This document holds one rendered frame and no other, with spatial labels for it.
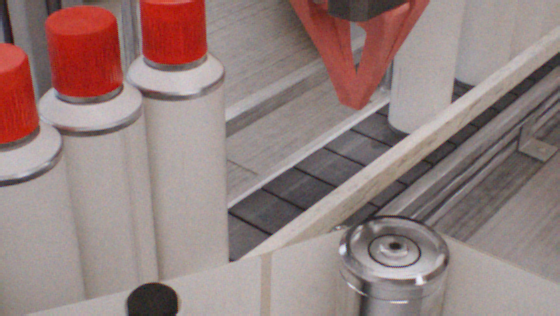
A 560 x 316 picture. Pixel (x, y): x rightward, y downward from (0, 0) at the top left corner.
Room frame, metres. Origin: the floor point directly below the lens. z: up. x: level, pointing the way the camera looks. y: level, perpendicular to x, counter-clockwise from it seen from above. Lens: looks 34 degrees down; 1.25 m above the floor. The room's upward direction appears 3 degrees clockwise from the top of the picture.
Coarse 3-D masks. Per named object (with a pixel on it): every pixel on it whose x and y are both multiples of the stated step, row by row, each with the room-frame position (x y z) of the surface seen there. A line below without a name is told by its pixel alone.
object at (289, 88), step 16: (352, 48) 0.60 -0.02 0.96; (320, 64) 0.57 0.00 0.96; (288, 80) 0.54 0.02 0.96; (304, 80) 0.54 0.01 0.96; (320, 80) 0.56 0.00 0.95; (256, 96) 0.51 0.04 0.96; (272, 96) 0.51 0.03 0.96; (288, 96) 0.53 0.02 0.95; (240, 112) 0.49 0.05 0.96; (256, 112) 0.50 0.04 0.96; (272, 112) 0.51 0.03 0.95; (240, 128) 0.49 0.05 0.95
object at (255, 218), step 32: (544, 64) 0.75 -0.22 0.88; (512, 96) 0.68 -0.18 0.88; (352, 128) 0.61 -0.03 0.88; (384, 128) 0.61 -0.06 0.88; (480, 128) 0.63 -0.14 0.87; (320, 160) 0.56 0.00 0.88; (352, 160) 0.56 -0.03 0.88; (256, 192) 0.51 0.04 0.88; (288, 192) 0.51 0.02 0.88; (320, 192) 0.52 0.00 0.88; (384, 192) 0.52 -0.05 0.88; (256, 224) 0.47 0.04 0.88; (352, 224) 0.48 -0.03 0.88
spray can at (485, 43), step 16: (480, 0) 0.69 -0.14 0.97; (496, 0) 0.69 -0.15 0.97; (512, 0) 0.69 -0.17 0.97; (464, 16) 0.70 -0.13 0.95; (480, 16) 0.69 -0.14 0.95; (496, 16) 0.69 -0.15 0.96; (512, 16) 0.70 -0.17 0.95; (464, 32) 0.70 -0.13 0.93; (480, 32) 0.69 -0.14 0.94; (496, 32) 0.69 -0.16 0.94; (512, 32) 0.70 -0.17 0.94; (464, 48) 0.70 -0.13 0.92; (480, 48) 0.69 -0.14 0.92; (496, 48) 0.69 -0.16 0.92; (464, 64) 0.70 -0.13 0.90; (480, 64) 0.69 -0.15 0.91; (496, 64) 0.69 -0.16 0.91; (464, 80) 0.69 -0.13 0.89; (480, 80) 0.69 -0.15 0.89
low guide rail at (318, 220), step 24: (528, 48) 0.72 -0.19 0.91; (552, 48) 0.74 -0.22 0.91; (504, 72) 0.66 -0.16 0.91; (528, 72) 0.69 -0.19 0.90; (480, 96) 0.62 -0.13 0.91; (432, 120) 0.57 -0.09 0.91; (456, 120) 0.58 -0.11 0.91; (408, 144) 0.53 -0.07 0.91; (432, 144) 0.56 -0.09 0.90; (384, 168) 0.50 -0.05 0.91; (408, 168) 0.53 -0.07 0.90; (336, 192) 0.47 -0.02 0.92; (360, 192) 0.48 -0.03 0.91; (312, 216) 0.44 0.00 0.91; (336, 216) 0.45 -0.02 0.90; (288, 240) 0.41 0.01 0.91
